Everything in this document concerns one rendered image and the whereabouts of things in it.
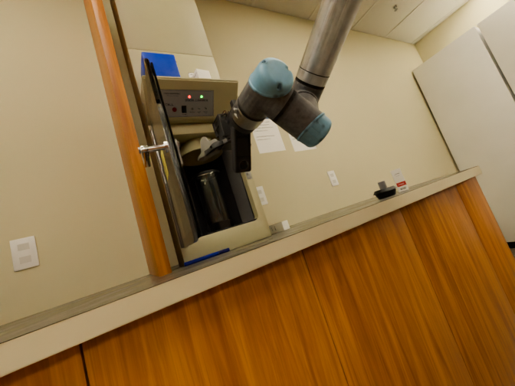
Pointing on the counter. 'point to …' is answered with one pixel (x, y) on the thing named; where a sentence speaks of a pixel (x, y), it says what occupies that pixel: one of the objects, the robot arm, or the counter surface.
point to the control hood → (230, 91)
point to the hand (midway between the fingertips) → (221, 159)
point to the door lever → (150, 152)
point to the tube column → (160, 27)
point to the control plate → (172, 98)
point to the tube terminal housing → (231, 237)
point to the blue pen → (206, 256)
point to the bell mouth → (190, 156)
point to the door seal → (176, 151)
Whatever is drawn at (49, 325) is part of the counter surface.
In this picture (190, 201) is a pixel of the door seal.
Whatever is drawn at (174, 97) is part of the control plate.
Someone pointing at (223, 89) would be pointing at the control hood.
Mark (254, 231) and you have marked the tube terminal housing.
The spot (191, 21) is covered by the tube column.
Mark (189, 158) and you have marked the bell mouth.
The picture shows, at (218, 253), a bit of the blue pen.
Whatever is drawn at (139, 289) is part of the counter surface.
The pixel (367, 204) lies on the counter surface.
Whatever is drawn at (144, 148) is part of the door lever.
